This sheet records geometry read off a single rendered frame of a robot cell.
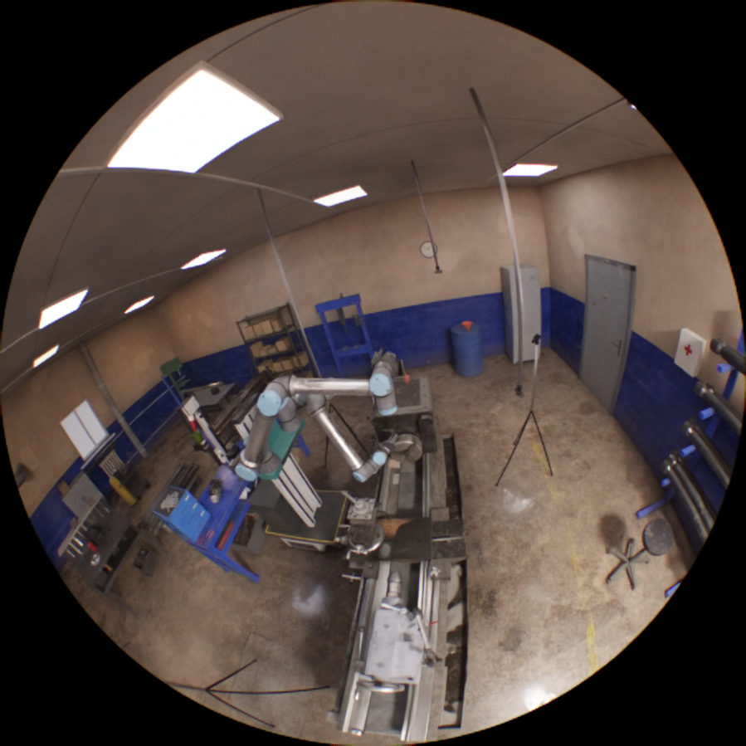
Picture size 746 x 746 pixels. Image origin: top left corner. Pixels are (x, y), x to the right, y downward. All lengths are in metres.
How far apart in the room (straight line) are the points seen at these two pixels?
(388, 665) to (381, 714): 0.60
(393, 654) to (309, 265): 5.44
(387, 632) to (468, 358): 4.27
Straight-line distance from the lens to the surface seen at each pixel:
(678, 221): 3.22
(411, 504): 2.20
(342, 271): 5.11
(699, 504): 3.03
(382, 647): 1.44
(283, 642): 2.97
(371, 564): 1.83
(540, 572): 2.76
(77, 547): 4.73
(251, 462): 1.66
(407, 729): 1.81
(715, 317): 3.02
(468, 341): 4.61
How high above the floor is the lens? 2.56
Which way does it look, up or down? 27 degrees down
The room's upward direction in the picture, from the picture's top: 16 degrees counter-clockwise
